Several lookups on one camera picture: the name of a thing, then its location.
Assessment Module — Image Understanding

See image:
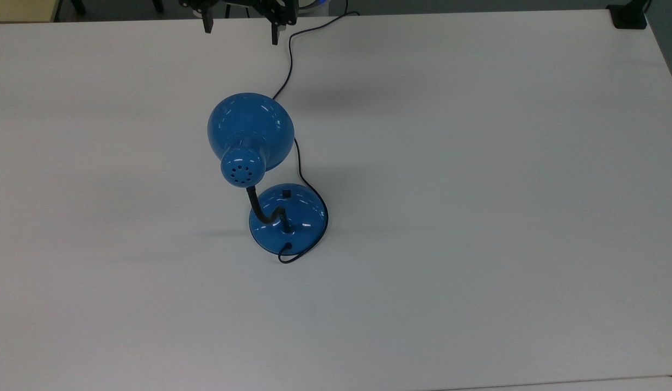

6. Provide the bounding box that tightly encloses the thin black lamp power cable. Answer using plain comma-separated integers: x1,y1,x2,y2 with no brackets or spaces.
272,0,361,266

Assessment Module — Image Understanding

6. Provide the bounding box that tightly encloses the black table clamp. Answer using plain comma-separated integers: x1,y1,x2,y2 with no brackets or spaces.
606,0,652,30

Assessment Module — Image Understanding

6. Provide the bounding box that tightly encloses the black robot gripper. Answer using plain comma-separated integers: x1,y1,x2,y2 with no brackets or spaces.
179,0,299,46

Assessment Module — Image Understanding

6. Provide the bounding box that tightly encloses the blue gooseneck desk lamp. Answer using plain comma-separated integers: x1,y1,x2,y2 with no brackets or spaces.
207,92,329,257

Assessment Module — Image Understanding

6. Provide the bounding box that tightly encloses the beige wooden furniture piece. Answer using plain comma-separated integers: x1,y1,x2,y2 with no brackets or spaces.
0,0,62,24

